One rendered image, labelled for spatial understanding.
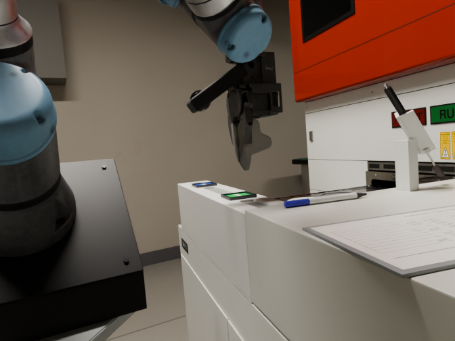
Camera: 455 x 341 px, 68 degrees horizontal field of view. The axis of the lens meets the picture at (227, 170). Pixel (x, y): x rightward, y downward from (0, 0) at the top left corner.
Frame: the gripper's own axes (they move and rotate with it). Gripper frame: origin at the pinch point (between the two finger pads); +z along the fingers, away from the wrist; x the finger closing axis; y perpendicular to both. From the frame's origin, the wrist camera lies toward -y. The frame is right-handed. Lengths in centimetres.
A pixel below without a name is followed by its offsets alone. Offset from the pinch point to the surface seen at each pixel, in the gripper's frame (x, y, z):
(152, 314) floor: 164, -7, 103
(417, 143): -14.4, 26.1, -1.5
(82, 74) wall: 260, -38, -74
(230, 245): -2.1, -4.2, 14.0
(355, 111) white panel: 39, 58, -12
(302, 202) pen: -14.0, 3.7, 5.8
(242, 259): -7.8, -4.2, 14.8
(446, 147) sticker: 6, 58, 1
